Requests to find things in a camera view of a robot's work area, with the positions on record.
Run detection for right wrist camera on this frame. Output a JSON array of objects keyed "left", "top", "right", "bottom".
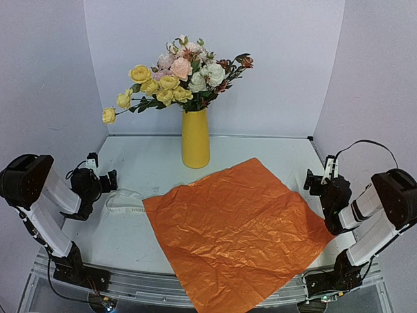
[{"left": 321, "top": 155, "right": 339, "bottom": 185}]

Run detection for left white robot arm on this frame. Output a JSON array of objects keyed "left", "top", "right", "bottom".
[{"left": 1, "top": 153, "right": 118, "bottom": 292}]

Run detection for orange yellow wrapping paper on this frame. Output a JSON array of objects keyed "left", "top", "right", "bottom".
[{"left": 141, "top": 158, "right": 339, "bottom": 313}]

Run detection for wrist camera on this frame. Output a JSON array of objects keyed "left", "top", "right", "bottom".
[
  {"left": 85, "top": 152, "right": 98, "bottom": 169},
  {"left": 321, "top": 155, "right": 339, "bottom": 185}
]

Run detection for yellow flower stem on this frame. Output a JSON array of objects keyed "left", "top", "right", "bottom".
[{"left": 102, "top": 61, "right": 194, "bottom": 125}]

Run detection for cream printed ribbon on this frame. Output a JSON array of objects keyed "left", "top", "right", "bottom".
[{"left": 105, "top": 189, "right": 145, "bottom": 215}]

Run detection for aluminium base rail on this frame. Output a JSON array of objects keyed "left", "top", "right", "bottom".
[{"left": 18, "top": 251, "right": 394, "bottom": 312}]

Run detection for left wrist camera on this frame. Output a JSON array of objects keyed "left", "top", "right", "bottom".
[{"left": 85, "top": 152, "right": 98, "bottom": 169}]

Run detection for yellow ceramic vase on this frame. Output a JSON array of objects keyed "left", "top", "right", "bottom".
[{"left": 182, "top": 109, "right": 210, "bottom": 169}]

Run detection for brown rose stem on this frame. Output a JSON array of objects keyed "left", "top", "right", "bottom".
[{"left": 215, "top": 53, "right": 253, "bottom": 94}]

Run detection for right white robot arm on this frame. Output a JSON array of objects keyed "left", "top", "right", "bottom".
[{"left": 304, "top": 169, "right": 416, "bottom": 299}]

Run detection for white and pink flowers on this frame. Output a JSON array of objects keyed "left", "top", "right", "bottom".
[{"left": 147, "top": 35, "right": 228, "bottom": 113}]

